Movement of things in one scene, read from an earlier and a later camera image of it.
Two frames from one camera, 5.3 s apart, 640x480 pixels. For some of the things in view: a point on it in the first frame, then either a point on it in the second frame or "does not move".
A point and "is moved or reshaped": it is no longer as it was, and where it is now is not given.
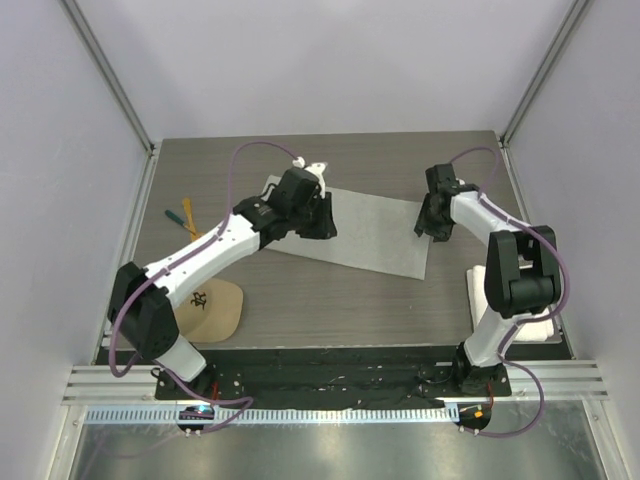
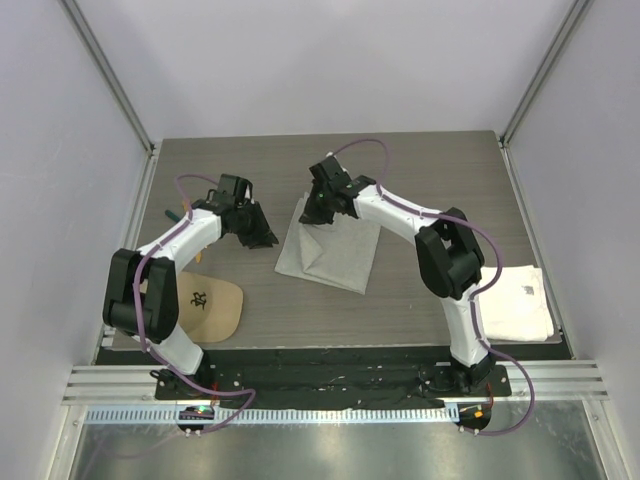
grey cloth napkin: [373, 233] is moved or reshaped
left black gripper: [324, 227] → [262, 237]
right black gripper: [441, 233] → [310, 214]
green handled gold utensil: [179, 220] does not move
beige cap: [212, 313] does not move
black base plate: [388, 377] does not move
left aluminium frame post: [99, 57] does not move
